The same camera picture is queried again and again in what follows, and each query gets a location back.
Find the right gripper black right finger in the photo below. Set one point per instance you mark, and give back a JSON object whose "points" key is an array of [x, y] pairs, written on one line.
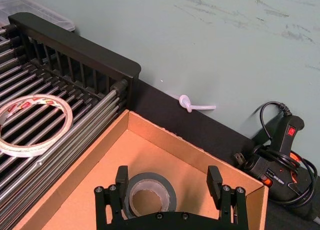
{"points": [[213, 182]]}

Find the white tape roll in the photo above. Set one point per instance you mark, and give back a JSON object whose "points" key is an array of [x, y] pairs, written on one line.
{"points": [[25, 151]]}

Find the clear plastic case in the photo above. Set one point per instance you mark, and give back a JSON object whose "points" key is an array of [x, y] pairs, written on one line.
{"points": [[55, 19]]}

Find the silver tape roll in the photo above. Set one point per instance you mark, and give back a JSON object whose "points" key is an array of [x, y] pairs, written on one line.
{"points": [[170, 197]]}

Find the small white plastic piece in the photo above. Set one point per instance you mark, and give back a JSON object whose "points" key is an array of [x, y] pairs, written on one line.
{"points": [[185, 101]]}

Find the shallow brown cardboard tray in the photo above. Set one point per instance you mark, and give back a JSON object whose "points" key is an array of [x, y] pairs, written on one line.
{"points": [[162, 149]]}

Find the black rack with steel bars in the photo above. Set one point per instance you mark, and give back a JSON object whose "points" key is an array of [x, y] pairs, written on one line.
{"points": [[75, 43]]}

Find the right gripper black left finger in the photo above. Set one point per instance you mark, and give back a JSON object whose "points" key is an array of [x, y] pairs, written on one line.
{"points": [[122, 180]]}

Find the black table cloth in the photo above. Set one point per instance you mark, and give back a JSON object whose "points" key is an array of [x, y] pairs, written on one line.
{"points": [[200, 132]]}

